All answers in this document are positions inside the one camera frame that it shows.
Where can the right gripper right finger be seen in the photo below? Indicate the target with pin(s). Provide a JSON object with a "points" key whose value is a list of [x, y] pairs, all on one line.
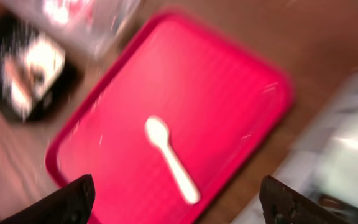
{"points": [[281, 204]]}

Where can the mint green bowl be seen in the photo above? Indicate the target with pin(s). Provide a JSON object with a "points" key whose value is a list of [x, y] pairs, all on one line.
{"points": [[338, 172]]}

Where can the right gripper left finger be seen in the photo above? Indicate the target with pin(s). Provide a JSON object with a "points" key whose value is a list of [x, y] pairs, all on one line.
{"points": [[72, 204]]}

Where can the red snack wrapper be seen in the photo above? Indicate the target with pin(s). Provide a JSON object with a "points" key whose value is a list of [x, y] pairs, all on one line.
{"points": [[66, 11]]}

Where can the red serving tray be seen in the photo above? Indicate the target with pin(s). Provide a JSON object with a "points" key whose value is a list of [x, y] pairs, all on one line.
{"points": [[218, 101]]}

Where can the grey dishwasher rack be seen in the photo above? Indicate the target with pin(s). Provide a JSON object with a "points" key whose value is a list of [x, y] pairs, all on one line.
{"points": [[298, 171]]}

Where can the black tray bin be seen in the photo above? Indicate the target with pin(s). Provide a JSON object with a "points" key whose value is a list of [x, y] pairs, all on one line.
{"points": [[15, 33]]}

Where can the clear plastic bin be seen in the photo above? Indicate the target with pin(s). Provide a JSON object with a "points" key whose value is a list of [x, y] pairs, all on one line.
{"points": [[94, 37]]}

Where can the white plastic spoon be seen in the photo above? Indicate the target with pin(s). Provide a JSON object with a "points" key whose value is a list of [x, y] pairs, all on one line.
{"points": [[158, 134]]}

